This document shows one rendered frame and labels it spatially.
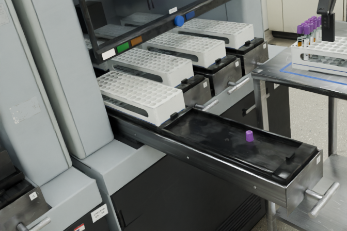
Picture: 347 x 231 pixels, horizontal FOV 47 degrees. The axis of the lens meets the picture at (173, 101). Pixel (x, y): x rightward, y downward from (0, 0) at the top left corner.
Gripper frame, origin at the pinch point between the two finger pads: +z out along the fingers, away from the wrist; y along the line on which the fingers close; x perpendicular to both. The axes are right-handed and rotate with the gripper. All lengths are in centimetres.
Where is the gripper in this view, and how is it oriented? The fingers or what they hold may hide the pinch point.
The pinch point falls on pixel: (341, 27)
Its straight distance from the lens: 107.9
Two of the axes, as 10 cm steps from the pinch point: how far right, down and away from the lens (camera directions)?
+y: 6.9, -4.5, 5.7
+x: -7.0, -2.1, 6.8
